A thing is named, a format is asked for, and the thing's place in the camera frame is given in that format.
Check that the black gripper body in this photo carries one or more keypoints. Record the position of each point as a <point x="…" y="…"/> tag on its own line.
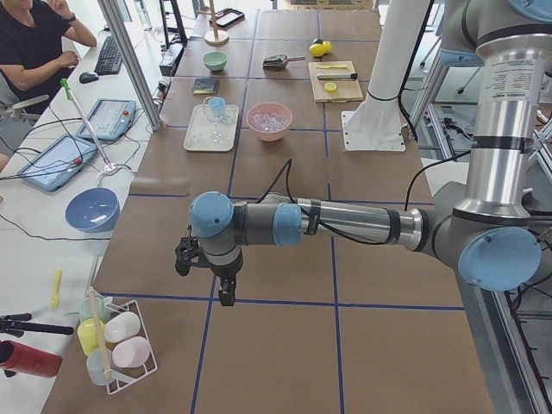
<point x="226" y="274"/>

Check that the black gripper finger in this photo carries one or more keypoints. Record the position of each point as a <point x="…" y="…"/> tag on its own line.
<point x="226" y="292"/>

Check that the metal ice scoop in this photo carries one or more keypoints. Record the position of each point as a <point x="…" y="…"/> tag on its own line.
<point x="280" y="61"/>

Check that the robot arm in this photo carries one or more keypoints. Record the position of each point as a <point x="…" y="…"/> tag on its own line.
<point x="479" y="229"/>

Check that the clear ice cubes pile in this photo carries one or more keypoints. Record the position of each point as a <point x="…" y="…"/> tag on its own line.
<point x="268" y="121"/>

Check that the light blue cup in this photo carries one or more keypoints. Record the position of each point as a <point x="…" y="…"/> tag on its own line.
<point x="217" y="106"/>

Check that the cream bear tray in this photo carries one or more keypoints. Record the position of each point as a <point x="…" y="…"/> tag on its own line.
<point x="199" y="136"/>

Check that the blue bowl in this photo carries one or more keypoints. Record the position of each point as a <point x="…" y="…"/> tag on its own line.
<point x="93" y="211"/>

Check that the pink bowl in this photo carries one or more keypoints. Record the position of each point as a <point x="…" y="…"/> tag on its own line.
<point x="270" y="107"/>

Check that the clear wine glass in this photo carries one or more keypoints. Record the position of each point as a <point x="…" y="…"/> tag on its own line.
<point x="216" y="134"/>

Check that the yellow plastic fork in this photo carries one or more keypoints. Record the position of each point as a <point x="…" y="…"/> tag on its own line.
<point x="55" y="298"/>

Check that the dark grey folded cloth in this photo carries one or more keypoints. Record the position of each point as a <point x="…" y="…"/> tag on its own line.
<point x="205" y="86"/>

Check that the blue teach pendant far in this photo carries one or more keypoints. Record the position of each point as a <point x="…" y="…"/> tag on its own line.
<point x="110" y="118"/>

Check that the blue teach pendant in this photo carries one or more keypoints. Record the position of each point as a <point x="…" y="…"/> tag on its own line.
<point x="58" y="163"/>
<point x="110" y="118"/>

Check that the blue teach pendant near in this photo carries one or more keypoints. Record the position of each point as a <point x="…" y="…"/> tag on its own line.
<point x="58" y="163"/>

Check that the wooden cutting board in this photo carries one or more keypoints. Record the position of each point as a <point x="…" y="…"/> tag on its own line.
<point x="348" y="91"/>

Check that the half lemon slice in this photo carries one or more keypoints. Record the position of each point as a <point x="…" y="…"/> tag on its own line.
<point x="330" y="87"/>

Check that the green bowl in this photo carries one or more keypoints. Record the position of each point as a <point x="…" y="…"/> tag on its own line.
<point x="215" y="61"/>

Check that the black tripod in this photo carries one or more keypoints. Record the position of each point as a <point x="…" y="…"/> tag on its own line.
<point x="17" y="325"/>

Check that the steel cylinder black cap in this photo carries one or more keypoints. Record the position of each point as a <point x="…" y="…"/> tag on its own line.
<point x="337" y="76"/>

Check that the red bottle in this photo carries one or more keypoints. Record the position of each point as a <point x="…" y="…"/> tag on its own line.
<point x="20" y="358"/>

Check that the yellow plastic knife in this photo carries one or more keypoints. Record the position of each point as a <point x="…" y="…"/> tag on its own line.
<point x="327" y="67"/>

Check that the yellow lemon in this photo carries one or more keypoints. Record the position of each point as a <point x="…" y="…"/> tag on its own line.
<point x="328" y="48"/>
<point x="317" y="50"/>

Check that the black computer mouse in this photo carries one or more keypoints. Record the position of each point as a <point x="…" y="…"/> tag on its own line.
<point x="88" y="77"/>

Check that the black keyboard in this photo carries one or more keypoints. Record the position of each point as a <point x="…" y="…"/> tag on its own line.
<point x="109" y="60"/>

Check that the person in black shirt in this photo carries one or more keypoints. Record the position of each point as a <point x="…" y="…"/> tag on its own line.
<point x="32" y="59"/>

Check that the white wire cup rack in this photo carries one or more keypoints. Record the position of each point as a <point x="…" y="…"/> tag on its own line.
<point x="115" y="341"/>

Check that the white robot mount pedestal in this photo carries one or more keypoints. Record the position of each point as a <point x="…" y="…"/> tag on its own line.
<point x="376" y="124"/>

